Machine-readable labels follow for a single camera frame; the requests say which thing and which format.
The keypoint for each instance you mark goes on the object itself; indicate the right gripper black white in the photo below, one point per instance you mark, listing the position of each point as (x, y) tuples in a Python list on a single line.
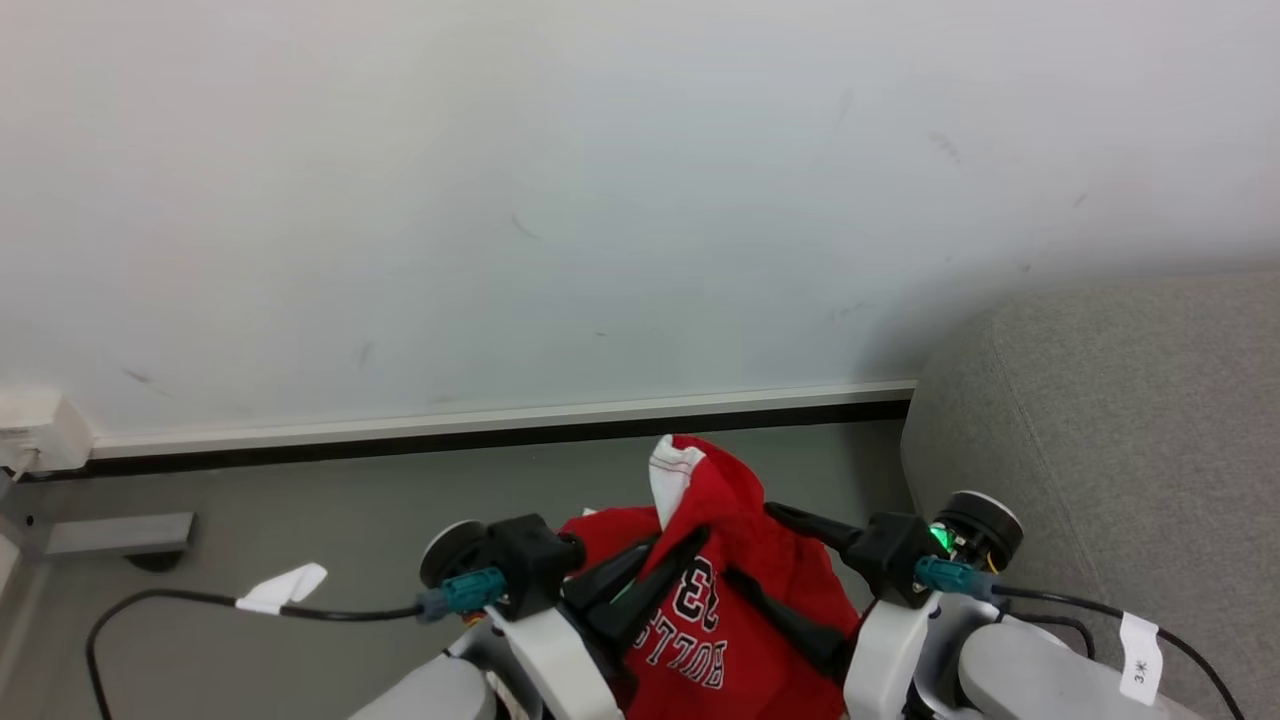
[(890, 575)]

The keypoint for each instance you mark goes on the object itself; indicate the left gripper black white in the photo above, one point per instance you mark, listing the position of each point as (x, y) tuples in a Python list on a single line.
[(530, 570)]

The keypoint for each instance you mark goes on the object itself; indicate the red basketball jersey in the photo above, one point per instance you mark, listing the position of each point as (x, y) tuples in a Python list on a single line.
[(745, 560)]

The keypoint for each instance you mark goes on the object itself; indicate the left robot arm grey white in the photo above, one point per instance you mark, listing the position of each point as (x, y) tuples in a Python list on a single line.
[(440, 690)]

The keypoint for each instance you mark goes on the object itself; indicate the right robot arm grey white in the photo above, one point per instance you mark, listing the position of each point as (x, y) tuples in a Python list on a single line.
[(1020, 670)]

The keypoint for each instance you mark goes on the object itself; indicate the white black baseboard strip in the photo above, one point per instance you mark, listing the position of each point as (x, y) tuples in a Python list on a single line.
[(500, 428)]

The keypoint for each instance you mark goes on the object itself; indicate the grey fabric sofa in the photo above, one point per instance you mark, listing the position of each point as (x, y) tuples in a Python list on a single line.
[(1110, 450)]

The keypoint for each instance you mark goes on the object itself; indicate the grey metal furniture foot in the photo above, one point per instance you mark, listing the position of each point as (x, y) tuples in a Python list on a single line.
[(100, 535)]

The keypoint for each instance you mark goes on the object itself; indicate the white wall socket box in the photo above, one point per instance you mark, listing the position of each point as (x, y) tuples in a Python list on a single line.
[(40, 430)]

